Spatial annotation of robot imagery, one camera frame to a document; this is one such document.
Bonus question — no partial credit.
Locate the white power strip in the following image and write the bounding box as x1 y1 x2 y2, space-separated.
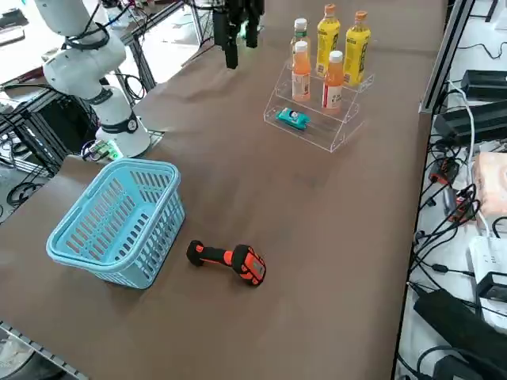
467 236 507 280

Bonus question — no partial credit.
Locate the small black adapter box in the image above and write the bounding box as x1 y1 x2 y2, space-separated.
475 272 507 304

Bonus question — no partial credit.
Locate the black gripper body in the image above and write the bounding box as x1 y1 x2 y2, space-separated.
212 0 266 29

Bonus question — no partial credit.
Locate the aluminium table edge rail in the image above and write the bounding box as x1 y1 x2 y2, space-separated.
0 320 86 380

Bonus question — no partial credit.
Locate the pale tea bottle white cap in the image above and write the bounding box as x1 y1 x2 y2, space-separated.
290 18 312 52

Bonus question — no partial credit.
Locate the white cable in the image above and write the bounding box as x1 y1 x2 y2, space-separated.
449 81 494 238

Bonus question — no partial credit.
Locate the yellow bottle orange cap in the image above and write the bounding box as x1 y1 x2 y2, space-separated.
315 3 341 78
342 10 372 87

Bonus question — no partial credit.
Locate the orange black barcode scanner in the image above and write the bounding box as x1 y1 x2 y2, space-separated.
185 239 268 290

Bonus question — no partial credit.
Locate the pink tissue pack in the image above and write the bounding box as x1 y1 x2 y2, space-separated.
473 152 507 227

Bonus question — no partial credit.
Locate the clear acrylic stepped shelf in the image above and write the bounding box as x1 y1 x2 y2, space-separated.
263 59 375 154

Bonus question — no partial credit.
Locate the orange black plug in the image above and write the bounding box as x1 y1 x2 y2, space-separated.
429 157 460 184

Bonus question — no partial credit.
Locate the long black power brick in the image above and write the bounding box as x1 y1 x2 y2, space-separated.
433 101 507 144

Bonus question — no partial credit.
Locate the teal potato chips packet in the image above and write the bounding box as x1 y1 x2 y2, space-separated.
276 106 311 131

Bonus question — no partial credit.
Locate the aluminium frame post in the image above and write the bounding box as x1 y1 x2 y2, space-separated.
418 0 476 115

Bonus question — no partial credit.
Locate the light blue plastic basket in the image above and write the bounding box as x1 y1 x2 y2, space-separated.
46 158 186 291

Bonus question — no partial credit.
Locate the black power adapter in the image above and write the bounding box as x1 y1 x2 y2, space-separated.
461 70 507 102

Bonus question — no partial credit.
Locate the orange juice bottle white cap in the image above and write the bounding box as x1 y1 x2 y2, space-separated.
321 50 345 115
290 41 311 103

